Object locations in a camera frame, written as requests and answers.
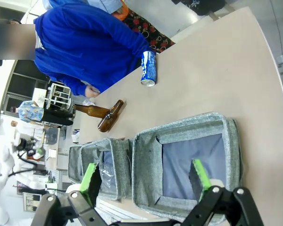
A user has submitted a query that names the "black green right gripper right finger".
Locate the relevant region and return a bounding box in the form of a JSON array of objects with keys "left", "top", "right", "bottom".
[{"left": 182, "top": 159, "right": 265, "bottom": 226}]

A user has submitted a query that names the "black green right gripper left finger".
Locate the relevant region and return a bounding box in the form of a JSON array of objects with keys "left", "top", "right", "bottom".
[{"left": 31, "top": 162, "right": 102, "bottom": 226}]

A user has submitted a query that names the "narrow grey fabric basket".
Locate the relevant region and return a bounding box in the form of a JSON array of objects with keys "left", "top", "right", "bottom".
[{"left": 67, "top": 145, "right": 83, "bottom": 185}]

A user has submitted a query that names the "small grey fabric basket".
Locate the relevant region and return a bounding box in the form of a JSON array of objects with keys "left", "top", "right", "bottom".
[{"left": 79, "top": 137, "right": 133, "bottom": 201}]

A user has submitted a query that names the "large grey fabric basket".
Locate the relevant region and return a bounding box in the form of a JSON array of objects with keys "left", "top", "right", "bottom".
[{"left": 131, "top": 112, "right": 243, "bottom": 224}]

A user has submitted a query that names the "blue white soda can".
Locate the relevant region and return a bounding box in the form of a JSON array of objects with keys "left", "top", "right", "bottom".
[{"left": 140, "top": 50, "right": 158, "bottom": 88}]

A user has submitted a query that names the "person's right hand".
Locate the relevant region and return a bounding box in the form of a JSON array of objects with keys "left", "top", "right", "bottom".
[{"left": 84, "top": 85, "right": 101, "bottom": 98}]

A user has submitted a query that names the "brown glass bottle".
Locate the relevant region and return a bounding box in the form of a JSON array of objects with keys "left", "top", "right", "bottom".
[
  {"left": 73, "top": 104, "right": 112, "bottom": 119},
  {"left": 97, "top": 99, "right": 125, "bottom": 133}
]

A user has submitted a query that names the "person in patterned blue shirt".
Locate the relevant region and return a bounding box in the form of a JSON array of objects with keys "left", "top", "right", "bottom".
[{"left": 10, "top": 100, "right": 74, "bottom": 126}]

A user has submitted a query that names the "person in blue hoodie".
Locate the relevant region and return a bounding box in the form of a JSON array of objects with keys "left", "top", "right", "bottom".
[{"left": 0, "top": 2, "right": 156, "bottom": 97}]

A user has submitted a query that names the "black red floral cloth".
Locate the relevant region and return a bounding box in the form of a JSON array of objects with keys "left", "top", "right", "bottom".
[{"left": 121, "top": 9, "right": 176, "bottom": 54}]

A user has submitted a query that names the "white wire rack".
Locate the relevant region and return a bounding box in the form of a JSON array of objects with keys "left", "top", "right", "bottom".
[{"left": 46, "top": 81, "right": 73, "bottom": 111}]

